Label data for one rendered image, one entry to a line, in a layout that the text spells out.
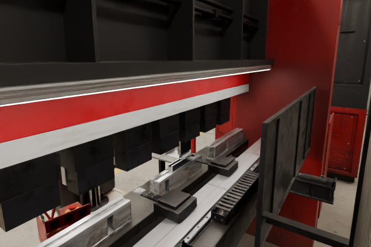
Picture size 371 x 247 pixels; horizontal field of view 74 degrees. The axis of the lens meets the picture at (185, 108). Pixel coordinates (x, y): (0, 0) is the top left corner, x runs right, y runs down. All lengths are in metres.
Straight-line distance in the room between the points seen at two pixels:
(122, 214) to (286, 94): 1.39
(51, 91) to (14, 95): 0.06
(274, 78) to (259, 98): 0.19
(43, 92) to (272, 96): 1.68
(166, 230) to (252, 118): 1.36
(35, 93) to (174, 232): 0.59
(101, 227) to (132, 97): 0.48
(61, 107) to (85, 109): 0.08
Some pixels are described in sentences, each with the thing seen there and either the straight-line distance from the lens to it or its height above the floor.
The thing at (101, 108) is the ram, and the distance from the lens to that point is 0.85.
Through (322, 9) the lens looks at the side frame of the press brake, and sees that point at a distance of 1.93.
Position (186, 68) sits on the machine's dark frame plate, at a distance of 0.89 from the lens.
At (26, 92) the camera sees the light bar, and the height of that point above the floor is 1.47.
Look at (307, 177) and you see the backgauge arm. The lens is 1.62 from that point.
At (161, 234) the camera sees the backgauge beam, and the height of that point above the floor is 0.98.
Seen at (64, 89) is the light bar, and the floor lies 1.47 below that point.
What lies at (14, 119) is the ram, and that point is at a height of 1.38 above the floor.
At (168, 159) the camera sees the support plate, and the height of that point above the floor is 1.00.
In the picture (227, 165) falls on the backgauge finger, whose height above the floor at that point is 1.03.
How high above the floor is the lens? 1.53
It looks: 11 degrees down
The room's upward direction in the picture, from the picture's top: straight up
